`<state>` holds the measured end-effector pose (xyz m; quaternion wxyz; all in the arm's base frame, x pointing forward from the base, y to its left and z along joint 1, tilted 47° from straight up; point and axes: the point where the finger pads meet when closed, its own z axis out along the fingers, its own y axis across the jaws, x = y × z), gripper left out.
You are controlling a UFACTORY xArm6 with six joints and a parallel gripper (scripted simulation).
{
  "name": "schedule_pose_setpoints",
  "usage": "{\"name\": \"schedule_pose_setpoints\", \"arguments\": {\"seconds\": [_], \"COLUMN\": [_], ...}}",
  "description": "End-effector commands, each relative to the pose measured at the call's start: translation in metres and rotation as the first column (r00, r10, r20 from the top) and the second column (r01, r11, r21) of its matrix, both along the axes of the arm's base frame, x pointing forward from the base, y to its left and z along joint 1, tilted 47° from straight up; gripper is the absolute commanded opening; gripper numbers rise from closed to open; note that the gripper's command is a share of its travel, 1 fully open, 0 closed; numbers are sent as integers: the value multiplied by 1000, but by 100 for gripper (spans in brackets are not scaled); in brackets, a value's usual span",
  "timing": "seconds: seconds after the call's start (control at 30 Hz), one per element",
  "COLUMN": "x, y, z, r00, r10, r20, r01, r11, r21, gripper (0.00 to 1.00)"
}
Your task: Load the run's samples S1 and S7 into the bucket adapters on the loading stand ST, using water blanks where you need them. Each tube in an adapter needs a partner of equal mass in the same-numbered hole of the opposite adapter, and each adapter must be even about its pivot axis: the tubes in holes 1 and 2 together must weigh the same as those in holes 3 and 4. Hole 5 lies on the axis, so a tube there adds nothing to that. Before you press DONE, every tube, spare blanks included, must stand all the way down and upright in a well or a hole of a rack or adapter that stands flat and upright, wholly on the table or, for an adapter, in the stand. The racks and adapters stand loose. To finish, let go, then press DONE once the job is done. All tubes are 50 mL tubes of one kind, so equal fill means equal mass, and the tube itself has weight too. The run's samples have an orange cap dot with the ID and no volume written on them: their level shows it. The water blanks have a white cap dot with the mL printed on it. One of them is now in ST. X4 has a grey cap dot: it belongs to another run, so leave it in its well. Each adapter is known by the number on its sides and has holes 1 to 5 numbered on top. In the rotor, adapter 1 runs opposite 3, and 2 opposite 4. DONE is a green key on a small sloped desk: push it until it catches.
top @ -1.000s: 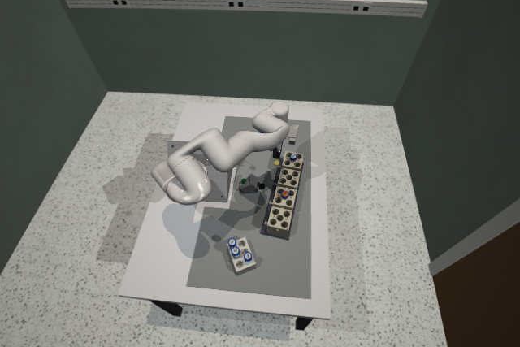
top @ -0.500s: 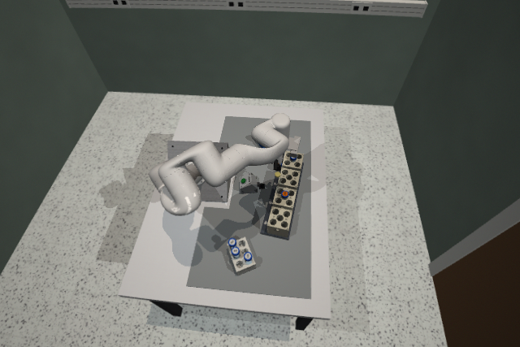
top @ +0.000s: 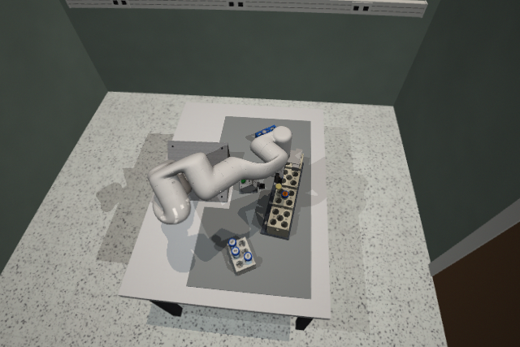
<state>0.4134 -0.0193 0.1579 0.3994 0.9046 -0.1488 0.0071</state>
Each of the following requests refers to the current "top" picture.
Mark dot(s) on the beige square adapter with holes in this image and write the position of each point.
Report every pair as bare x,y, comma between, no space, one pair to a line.
289,165
284,204
290,179

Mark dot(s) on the grey flat mat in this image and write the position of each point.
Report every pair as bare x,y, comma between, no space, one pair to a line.
283,267

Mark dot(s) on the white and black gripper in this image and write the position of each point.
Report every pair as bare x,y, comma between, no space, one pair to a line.
278,175

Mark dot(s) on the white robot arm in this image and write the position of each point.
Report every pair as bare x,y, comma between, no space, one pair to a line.
170,185

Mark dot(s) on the white tube rack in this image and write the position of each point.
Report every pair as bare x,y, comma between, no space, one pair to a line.
240,265

